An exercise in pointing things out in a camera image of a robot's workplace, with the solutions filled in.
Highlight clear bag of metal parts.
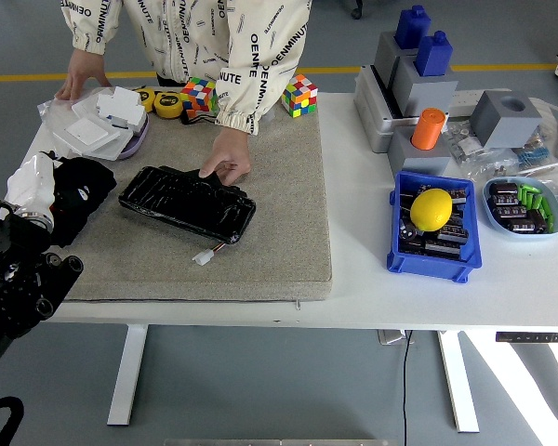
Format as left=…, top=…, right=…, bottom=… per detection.
left=444, top=120, right=489, bottom=164

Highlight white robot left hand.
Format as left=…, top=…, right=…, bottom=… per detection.
left=3, top=150, right=69, bottom=219

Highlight grey block with round hole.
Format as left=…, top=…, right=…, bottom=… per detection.
left=469, top=89, right=544, bottom=150

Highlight black table control panel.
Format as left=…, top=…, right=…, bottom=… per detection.
left=494, top=331, right=558, bottom=345

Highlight person's left hand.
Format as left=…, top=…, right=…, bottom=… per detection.
left=198, top=125, right=253, bottom=186

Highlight clear bag of small parts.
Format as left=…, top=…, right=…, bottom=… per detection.
left=469, top=148, right=522, bottom=185

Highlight white table leg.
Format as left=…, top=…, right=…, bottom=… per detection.
left=436, top=330, right=481, bottom=434
left=106, top=323, right=149, bottom=427

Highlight light blue oval tray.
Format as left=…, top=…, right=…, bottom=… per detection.
left=482, top=175, right=558, bottom=241

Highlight orange cylinder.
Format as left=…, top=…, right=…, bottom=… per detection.
left=410, top=107, right=447, bottom=151

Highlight person's right hand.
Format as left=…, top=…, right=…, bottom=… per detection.
left=54, top=47, right=113, bottom=102

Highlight grey square block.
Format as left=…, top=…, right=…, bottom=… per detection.
left=373, top=31, right=419, bottom=92
left=392, top=54, right=459, bottom=118
left=387, top=125, right=452, bottom=177

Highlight hanging black cable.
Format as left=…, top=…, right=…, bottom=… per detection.
left=401, top=329, right=413, bottom=446

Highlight blue bottle-shaped block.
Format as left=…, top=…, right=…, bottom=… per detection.
left=393, top=4, right=432, bottom=51
left=414, top=30, right=454, bottom=78

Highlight flat light grey case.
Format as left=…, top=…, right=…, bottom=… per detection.
left=352, top=64, right=405, bottom=154

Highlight blue plastic bin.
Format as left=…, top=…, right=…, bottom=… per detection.
left=385, top=170, right=484, bottom=284

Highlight colourful puzzle cube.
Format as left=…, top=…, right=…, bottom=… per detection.
left=281, top=73, right=319, bottom=119
left=180, top=76, right=219, bottom=117

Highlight white folded cardboard box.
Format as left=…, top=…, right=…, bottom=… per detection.
left=95, top=85, right=146, bottom=131

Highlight lilac plastic tray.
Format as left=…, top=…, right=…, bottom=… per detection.
left=115, top=111, right=151, bottom=162

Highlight grey box under table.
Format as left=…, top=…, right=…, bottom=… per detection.
left=377, top=328, right=416, bottom=346

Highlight black wrist strap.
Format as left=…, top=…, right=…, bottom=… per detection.
left=179, top=110, right=218, bottom=126

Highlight bundle of blue resistors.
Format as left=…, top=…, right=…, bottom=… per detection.
left=515, top=141, right=551, bottom=171

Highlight black rag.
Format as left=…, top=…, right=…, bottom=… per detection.
left=49, top=156, right=118, bottom=249

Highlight white flat plastic box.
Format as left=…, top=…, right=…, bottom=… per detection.
left=51, top=115, right=136, bottom=163

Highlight glossy black panel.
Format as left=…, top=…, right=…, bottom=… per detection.
left=118, top=165, right=257, bottom=246

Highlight yellow tape measure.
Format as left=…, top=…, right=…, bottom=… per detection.
left=153, top=90, right=185, bottom=121
left=134, top=85, right=157, bottom=113

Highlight grey-brown mat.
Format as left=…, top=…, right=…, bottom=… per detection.
left=50, top=86, right=332, bottom=303

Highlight white wire connector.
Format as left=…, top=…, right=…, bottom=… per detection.
left=192, top=242, right=227, bottom=267

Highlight yellow lemon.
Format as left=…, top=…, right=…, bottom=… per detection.
left=409, top=188, right=454, bottom=232

